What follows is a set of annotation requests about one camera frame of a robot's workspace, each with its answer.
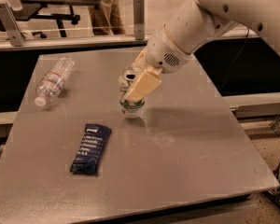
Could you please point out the clear plastic water bottle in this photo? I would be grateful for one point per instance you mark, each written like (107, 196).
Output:
(52, 84)

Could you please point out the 7up soda can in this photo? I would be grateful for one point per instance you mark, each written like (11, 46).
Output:
(131, 106)

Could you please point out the middle metal barrier bracket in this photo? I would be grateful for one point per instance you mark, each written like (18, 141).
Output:
(139, 19)

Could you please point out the metal barrier bracket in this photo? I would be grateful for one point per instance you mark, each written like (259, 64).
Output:
(139, 19)
(13, 32)

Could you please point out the person in tan trousers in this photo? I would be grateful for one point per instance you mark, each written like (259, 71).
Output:
(106, 19)

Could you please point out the blue rxbar blueberry wrapper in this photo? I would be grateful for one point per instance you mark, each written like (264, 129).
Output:
(91, 149)

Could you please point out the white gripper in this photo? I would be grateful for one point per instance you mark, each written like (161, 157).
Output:
(165, 50)

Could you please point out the metal barrier rail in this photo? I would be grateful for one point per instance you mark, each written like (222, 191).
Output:
(76, 43)

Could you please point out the left metal barrier bracket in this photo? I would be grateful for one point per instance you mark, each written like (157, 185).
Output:
(13, 32)

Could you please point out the black office desk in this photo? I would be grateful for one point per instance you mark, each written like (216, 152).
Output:
(65, 11)

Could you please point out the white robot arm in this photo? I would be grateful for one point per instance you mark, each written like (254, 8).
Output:
(196, 23)

